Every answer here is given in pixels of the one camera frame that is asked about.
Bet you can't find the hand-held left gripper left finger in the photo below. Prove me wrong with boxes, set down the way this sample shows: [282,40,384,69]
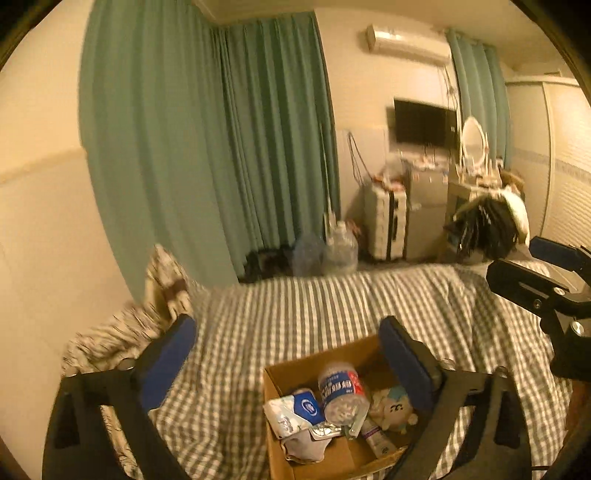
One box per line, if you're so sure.
[41,314,198,480]

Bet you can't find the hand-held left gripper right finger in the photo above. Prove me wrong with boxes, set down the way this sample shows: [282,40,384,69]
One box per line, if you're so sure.
[379,316,536,480]

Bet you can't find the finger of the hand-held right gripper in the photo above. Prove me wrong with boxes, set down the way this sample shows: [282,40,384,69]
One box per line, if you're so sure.
[486,258,591,319]
[529,236,591,273]

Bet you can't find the white plush toy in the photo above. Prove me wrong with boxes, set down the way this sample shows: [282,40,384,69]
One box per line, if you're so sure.
[369,387,419,435]

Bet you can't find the clear plastic bottle blue label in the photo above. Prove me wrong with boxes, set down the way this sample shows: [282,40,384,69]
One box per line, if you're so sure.
[318,361,371,425]

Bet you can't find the white tube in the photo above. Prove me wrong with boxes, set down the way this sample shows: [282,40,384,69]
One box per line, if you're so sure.
[360,415,398,459]

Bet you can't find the silver blister pack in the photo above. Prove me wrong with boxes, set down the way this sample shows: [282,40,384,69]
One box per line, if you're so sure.
[308,421,345,441]

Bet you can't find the white blue packet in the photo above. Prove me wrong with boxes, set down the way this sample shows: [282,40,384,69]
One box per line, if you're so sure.
[264,389,326,439]

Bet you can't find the brown cardboard box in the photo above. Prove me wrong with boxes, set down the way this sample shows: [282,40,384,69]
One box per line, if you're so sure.
[262,335,444,480]

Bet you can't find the person's right forearm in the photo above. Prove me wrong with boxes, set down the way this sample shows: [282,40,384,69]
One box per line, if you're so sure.
[566,378,591,444]

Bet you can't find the white garment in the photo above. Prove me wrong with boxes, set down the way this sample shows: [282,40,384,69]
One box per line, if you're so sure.
[501,185,532,245]

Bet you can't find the floral quilt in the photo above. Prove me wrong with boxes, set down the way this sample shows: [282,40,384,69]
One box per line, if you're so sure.
[62,305,162,377]

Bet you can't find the brown chair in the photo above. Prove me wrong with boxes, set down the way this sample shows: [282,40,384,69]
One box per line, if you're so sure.
[499,168,527,195]

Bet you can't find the floral checkered pillow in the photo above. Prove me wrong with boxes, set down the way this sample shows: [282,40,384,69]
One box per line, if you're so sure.
[145,244,195,324]

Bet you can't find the white louvered wardrobe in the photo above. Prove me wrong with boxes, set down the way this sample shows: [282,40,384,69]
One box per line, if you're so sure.
[505,76,591,250]

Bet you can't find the grey small fridge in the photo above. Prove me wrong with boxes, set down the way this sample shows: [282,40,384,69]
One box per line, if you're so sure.
[404,159,451,261]

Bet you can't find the green checkered bed sheet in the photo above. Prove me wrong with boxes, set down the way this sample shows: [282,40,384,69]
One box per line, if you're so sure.
[62,265,573,480]

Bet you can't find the clear water jug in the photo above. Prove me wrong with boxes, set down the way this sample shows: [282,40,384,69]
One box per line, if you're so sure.
[293,233,326,278]
[323,222,360,274]

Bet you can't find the white oval mirror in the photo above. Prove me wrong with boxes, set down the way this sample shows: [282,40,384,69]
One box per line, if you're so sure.
[460,116,489,167]

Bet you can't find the dark object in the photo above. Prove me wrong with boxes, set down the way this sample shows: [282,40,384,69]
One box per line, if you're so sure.
[242,249,296,282]

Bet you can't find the white suitcase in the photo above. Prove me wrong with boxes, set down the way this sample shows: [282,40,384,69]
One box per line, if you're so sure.
[362,182,409,261]

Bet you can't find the clear plastic bag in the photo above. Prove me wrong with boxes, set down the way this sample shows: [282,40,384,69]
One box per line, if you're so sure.
[383,152,411,185]

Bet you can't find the narrow green curtain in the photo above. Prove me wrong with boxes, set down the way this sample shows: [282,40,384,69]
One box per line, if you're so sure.
[445,30,511,167]

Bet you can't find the white air conditioner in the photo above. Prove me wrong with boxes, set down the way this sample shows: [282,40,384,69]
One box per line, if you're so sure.
[367,24,452,65]

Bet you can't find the black wall television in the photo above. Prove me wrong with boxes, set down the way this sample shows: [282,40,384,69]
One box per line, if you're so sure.
[393,98,459,149]

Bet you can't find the air conditioner cables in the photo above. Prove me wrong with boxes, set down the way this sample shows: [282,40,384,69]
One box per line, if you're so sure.
[441,62,460,112]

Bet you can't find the dark wall cable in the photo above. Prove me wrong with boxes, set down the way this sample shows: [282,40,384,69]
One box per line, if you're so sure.
[346,131,370,185]

